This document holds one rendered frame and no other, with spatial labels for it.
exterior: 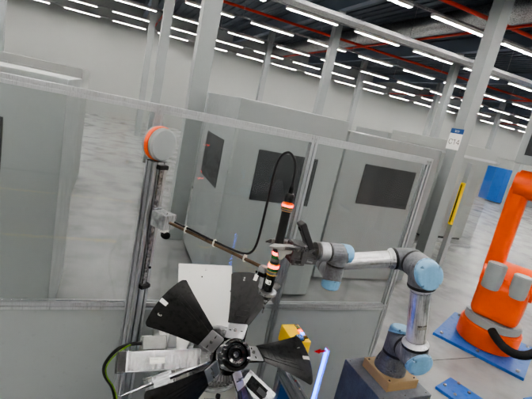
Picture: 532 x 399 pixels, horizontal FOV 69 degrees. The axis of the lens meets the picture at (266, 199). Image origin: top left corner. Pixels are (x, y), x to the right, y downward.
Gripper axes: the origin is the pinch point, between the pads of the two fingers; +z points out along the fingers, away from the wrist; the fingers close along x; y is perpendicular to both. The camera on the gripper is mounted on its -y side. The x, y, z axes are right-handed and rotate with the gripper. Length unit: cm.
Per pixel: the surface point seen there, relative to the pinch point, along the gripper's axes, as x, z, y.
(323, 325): 74, -82, 83
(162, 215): 45, 35, 8
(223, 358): -6.6, 11.6, 44.6
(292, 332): 31, -36, 59
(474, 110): 445, -530, -124
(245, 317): 7.2, 0.8, 35.8
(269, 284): -1.8, -2.3, 16.4
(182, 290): 10.0, 27.8, 26.1
